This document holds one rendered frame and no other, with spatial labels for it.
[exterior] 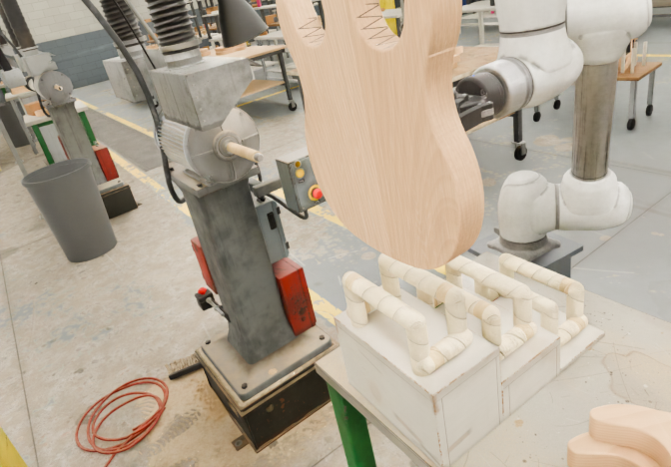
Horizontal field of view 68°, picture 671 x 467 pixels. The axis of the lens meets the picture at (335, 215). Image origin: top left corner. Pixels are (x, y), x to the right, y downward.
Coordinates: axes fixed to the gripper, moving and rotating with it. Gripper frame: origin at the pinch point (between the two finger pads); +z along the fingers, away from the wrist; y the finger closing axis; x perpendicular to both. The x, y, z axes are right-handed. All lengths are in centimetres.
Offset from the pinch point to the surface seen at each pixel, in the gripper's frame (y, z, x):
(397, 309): -5.0, 7.5, -24.7
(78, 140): 446, 10, -71
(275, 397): 97, 4, -126
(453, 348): -10.3, 2.0, -32.8
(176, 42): 83, 2, 13
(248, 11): 77, -18, 17
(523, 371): -13.0, -10.8, -45.0
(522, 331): -9.9, -14.7, -40.4
